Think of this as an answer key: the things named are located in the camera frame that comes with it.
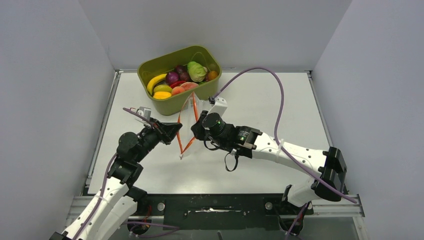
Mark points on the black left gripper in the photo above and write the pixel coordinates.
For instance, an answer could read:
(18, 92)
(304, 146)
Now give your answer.
(165, 131)

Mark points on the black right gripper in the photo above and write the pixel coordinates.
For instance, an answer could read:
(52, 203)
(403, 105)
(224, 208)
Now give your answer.
(198, 129)

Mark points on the clear zip top bag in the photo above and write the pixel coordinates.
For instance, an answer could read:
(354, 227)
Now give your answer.
(189, 115)

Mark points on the purple red onion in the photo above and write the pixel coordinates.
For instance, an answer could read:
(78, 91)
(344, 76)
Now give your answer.
(171, 78)

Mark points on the green cabbage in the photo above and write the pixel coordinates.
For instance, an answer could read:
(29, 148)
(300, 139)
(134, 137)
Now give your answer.
(196, 71)

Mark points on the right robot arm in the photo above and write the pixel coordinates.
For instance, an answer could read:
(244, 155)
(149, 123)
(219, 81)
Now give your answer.
(327, 168)

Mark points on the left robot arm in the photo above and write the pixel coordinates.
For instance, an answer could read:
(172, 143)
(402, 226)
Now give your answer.
(118, 198)

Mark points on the orange peach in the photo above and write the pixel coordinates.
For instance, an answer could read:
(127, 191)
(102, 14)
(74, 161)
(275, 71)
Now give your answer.
(177, 90)

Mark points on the green yellow mango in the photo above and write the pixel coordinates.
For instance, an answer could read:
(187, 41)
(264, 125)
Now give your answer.
(162, 88)

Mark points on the pink peach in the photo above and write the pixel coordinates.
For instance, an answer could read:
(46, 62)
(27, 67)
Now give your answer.
(187, 86)

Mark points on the red chili pepper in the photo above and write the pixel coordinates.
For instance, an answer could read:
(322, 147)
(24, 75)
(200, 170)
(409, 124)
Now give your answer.
(177, 84)

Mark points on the green plastic bin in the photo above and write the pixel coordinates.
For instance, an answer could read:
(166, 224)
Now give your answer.
(167, 63)

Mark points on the yellow banana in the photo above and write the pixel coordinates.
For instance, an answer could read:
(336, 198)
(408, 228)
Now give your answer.
(154, 81)

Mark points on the small orange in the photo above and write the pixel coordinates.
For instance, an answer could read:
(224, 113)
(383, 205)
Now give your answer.
(212, 75)

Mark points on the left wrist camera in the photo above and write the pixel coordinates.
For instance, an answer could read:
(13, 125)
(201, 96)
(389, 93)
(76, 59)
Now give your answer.
(145, 112)

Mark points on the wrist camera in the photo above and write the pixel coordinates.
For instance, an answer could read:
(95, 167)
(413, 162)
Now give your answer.
(217, 105)
(145, 112)

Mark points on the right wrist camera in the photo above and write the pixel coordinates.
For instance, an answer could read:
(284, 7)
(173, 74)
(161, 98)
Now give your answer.
(217, 105)

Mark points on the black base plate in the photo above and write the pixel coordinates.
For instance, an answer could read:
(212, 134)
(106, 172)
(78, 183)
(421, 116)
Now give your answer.
(239, 211)

